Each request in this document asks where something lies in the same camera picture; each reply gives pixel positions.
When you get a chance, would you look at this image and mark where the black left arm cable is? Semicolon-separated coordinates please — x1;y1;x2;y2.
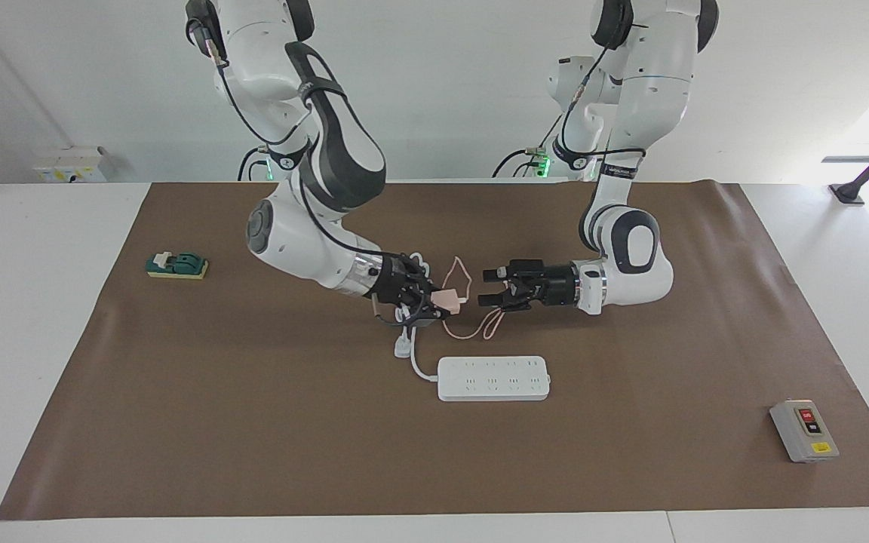
554;44;646;171

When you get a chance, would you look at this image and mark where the white power strip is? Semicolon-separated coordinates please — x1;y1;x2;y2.
437;355;551;403

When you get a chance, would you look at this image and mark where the grey on/off switch box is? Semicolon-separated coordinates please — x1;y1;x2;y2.
769;399;840;464

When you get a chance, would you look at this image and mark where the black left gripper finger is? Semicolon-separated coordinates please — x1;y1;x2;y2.
477;284;534;312
481;259;545;285

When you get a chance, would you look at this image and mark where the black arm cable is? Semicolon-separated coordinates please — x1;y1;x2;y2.
192;19;409;266
554;44;646;171

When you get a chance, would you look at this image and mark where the black base cable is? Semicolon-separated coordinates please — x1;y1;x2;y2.
490;143;553;179
236;145;274;183

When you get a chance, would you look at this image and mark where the green rectangular block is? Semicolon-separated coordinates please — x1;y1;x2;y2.
146;251;210;281

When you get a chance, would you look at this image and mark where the pink charging cable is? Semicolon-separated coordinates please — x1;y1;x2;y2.
441;256;505;341

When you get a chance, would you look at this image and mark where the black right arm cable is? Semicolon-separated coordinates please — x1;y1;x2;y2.
192;19;409;266

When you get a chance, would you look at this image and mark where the white box with yellow labels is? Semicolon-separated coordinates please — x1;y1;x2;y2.
32;146;108;184

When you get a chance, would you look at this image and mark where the brown table mat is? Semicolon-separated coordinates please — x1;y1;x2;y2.
0;179;869;521

